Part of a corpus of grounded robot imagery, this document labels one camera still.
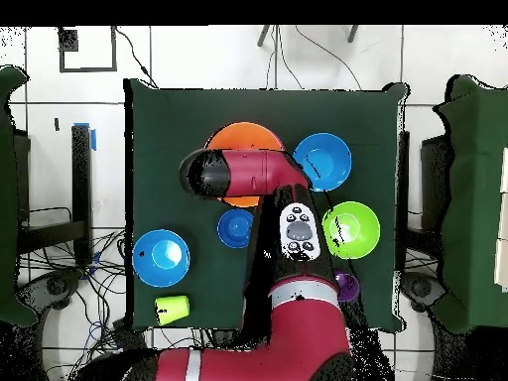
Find green cloth covered table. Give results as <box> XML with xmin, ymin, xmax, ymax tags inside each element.
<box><xmin>0</xmin><ymin>64</ymin><xmax>39</xmax><ymax>328</ymax></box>
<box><xmin>430</xmin><ymin>73</ymin><xmax>508</xmax><ymax>334</ymax></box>

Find black square floor frame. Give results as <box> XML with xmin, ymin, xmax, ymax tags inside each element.
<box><xmin>58</xmin><ymin>25</ymin><xmax>119</xmax><ymax>73</ymax></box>

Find tangled floor cables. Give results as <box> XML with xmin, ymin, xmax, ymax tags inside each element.
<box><xmin>19</xmin><ymin>229</ymin><xmax>215</xmax><ymax>381</ymax></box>

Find large blue bowl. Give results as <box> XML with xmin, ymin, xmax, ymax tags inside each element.
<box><xmin>293</xmin><ymin>132</ymin><xmax>353</xmax><ymax>192</ymax></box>
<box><xmin>131</xmin><ymin>228</ymin><xmax>191</xmax><ymax>288</ymax></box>

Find black power strip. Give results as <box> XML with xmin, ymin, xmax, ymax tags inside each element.
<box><xmin>111</xmin><ymin>317</ymin><xmax>149</xmax><ymax>351</ymax></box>

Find yellow-green cup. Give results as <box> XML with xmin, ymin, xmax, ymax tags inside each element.
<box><xmin>153</xmin><ymin>294</ymin><xmax>191</xmax><ymax>326</ymax></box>

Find lime green bowl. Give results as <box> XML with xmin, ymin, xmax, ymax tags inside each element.
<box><xmin>321</xmin><ymin>200</ymin><xmax>381</xmax><ymax>260</ymax></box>

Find dark green tablecloth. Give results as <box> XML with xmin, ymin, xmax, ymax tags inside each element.
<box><xmin>123</xmin><ymin>76</ymin><xmax>412</xmax><ymax>332</ymax></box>

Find grey chair base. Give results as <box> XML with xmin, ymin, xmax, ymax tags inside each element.
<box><xmin>400</xmin><ymin>271</ymin><xmax>445</xmax><ymax>313</ymax></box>
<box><xmin>17</xmin><ymin>269</ymin><xmax>84</xmax><ymax>315</ymax></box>

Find camera tripod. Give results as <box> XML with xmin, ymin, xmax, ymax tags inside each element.
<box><xmin>256</xmin><ymin>25</ymin><xmax>360</xmax><ymax>48</ymax></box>

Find orange bowl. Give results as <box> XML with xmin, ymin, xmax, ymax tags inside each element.
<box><xmin>204</xmin><ymin>121</ymin><xmax>286</xmax><ymax>208</ymax></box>

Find black floor cable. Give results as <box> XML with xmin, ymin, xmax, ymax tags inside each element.
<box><xmin>294</xmin><ymin>25</ymin><xmax>363</xmax><ymax>91</ymax></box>
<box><xmin>113</xmin><ymin>26</ymin><xmax>159</xmax><ymax>89</ymax></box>

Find small dark blue bowl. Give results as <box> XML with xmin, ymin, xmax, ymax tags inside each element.
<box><xmin>216</xmin><ymin>207</ymin><xmax>255</xmax><ymax>250</ymax></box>

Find black stand post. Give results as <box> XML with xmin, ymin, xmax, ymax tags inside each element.
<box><xmin>17</xmin><ymin>122</ymin><xmax>97</xmax><ymax>267</ymax></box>
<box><xmin>394</xmin><ymin>130</ymin><xmax>412</xmax><ymax>273</ymax></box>

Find purple cup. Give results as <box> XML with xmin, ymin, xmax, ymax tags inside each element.
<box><xmin>335</xmin><ymin>270</ymin><xmax>361</xmax><ymax>304</ymax></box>

